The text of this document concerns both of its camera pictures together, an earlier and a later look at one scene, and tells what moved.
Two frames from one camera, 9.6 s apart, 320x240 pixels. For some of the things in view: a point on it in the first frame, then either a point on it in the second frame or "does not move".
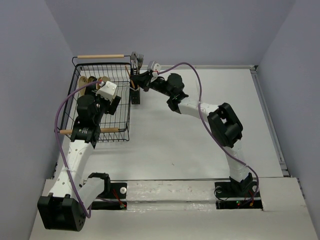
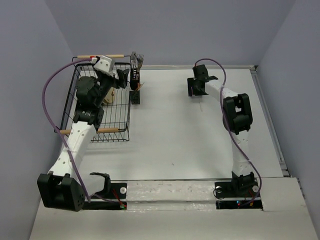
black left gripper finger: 114,106 -> 123,76
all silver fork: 134,58 does not move
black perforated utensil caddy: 135,93 does not move
